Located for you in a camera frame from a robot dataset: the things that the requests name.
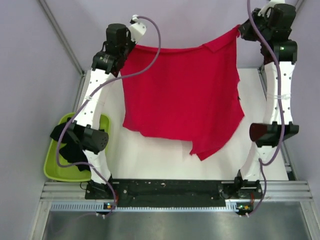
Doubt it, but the green plastic bin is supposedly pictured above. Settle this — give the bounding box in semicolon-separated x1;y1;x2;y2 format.
43;112;111;182

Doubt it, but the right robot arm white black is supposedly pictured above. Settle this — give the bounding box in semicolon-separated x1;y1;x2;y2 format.
233;0;300;198

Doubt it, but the aluminium frame post left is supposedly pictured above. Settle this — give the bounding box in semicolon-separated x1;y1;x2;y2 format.
36;0;85;76

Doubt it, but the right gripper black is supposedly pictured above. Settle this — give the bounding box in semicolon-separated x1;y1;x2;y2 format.
238;7;273;44

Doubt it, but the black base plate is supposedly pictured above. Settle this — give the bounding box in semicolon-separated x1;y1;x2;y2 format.
85;177;263;208

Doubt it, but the aluminium frame post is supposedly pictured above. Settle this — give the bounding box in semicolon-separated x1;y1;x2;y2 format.
36;0;85;76
258;0;308;73

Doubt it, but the aluminium frame post right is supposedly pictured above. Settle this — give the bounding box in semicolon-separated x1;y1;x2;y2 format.
258;0;308;73

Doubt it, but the red t shirt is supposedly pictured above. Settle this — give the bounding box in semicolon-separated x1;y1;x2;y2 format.
121;27;245;160

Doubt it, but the aluminium side rail right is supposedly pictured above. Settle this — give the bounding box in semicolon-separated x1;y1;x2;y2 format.
258;65;297;181

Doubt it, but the grey slotted cable duct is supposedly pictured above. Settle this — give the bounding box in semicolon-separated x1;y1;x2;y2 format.
49;201;253;213

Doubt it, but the black t shirt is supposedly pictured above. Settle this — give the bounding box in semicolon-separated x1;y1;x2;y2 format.
50;122;88;164

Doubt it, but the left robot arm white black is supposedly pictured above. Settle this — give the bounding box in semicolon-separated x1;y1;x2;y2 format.
66;22;147;199

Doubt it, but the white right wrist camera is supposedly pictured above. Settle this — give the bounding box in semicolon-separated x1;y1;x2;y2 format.
258;0;286;16

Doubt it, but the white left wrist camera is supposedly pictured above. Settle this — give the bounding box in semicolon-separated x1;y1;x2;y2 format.
128;14;147;44

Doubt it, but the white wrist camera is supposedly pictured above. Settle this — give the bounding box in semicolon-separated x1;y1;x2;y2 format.
128;14;147;44
258;0;286;16

